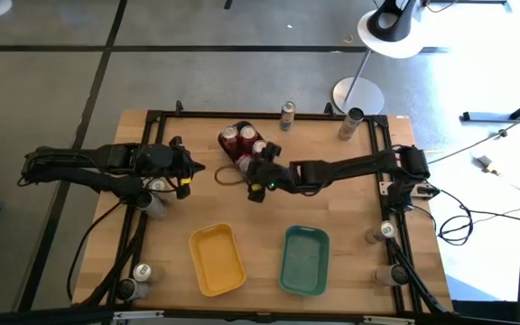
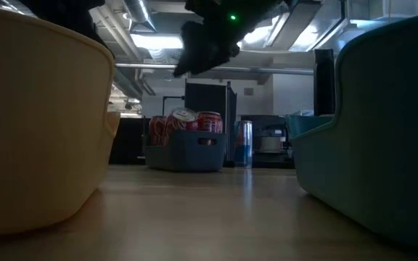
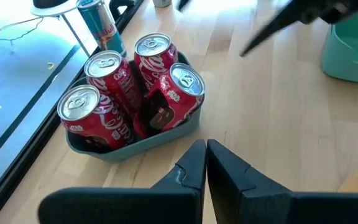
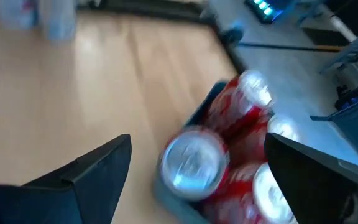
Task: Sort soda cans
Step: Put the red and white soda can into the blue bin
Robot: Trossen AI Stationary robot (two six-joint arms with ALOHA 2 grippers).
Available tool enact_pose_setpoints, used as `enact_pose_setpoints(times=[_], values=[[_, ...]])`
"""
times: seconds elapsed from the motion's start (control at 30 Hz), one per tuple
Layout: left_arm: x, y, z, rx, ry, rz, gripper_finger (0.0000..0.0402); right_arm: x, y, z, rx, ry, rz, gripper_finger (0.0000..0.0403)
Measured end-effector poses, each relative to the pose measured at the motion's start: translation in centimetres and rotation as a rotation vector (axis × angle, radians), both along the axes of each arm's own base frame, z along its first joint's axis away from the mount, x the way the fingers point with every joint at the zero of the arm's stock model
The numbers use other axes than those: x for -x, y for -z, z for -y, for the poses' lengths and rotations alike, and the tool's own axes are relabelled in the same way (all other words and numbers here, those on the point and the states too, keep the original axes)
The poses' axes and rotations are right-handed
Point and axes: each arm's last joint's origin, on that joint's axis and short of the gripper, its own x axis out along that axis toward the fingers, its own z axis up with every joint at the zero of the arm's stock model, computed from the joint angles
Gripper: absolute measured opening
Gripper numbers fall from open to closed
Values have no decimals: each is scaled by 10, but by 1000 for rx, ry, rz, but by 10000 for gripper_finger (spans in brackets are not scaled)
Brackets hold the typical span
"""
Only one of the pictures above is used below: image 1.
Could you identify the small yellow rubber band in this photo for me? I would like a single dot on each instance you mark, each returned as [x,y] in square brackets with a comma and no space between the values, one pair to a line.
[348,39]

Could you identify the yellow plastic tray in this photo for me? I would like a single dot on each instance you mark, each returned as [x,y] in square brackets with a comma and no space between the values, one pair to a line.
[217,262]

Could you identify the silver metal bracket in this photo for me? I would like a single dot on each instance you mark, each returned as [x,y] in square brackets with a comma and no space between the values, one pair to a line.
[138,314]
[388,320]

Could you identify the red soda can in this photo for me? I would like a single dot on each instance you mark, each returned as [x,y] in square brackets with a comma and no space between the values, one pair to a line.
[258,146]
[243,162]
[247,133]
[229,134]

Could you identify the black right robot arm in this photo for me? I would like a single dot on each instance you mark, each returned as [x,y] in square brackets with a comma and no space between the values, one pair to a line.
[346,164]

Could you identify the grey power adapter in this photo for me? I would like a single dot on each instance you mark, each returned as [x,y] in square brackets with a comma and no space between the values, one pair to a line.
[483,160]

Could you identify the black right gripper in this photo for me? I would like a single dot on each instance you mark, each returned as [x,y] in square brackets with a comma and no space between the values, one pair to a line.
[275,178]

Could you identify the black desk foot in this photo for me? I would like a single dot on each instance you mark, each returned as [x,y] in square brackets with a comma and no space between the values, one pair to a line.
[481,116]

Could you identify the white round lamp stand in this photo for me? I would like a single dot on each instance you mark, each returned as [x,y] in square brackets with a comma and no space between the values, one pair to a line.
[395,50]

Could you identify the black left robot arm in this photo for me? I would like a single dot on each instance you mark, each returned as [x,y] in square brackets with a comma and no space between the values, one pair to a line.
[70,162]

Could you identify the black aluminium table frame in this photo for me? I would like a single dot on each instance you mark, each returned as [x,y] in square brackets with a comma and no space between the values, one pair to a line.
[206,115]

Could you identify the dark blue plastic tray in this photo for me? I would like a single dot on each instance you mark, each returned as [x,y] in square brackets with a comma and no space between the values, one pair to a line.
[239,123]

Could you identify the green plastic tray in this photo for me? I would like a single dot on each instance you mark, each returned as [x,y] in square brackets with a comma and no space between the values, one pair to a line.
[304,262]

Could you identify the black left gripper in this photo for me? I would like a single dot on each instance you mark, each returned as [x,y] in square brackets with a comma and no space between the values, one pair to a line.
[158,160]

